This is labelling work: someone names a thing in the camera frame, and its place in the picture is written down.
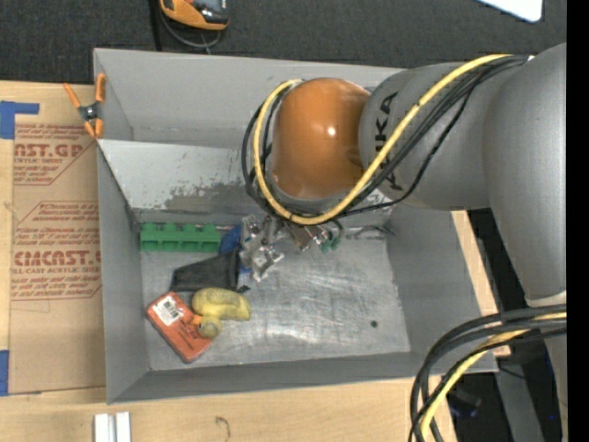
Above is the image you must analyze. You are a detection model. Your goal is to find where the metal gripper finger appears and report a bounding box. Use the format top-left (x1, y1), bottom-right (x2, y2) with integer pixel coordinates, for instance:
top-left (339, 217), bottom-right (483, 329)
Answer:
top-left (250, 246), bottom-right (285, 284)
top-left (239, 214), bottom-right (273, 261)

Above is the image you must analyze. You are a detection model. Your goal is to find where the blue plastic thing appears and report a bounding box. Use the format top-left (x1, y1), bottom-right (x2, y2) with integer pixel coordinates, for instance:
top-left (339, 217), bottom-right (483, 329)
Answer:
top-left (218, 225), bottom-right (244, 256)

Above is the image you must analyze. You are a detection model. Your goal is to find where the black cloth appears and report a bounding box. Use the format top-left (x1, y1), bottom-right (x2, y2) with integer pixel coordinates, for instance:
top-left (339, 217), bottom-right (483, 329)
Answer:
top-left (169, 250), bottom-right (252, 295)

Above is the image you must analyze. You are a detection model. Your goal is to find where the grey metal bin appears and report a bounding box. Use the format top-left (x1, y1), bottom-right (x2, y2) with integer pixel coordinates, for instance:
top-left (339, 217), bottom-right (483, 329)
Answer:
top-left (93, 47), bottom-right (502, 405)

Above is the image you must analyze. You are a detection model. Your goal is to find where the green toy brick block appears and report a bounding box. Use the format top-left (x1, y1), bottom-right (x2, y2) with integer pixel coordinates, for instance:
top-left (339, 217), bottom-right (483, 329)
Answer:
top-left (139, 221), bottom-right (224, 254)

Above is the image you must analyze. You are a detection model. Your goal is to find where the orange flat packet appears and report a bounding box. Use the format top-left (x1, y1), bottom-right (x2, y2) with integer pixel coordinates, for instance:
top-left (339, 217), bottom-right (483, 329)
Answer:
top-left (144, 291), bottom-right (214, 365)

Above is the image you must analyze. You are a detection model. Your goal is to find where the brown cardboard board red print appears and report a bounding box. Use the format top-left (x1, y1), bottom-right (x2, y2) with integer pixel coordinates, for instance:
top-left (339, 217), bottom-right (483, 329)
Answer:
top-left (0, 79), bottom-right (108, 396)

